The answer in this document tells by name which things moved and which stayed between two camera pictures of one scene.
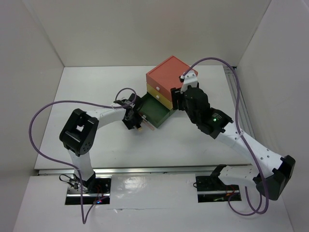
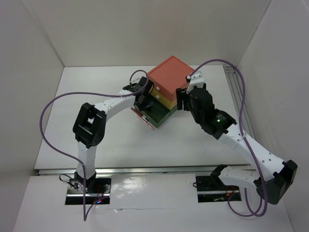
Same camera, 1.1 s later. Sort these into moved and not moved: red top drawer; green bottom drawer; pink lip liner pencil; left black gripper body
Moved: left black gripper body
Not moved: pink lip liner pencil; red top drawer; green bottom drawer
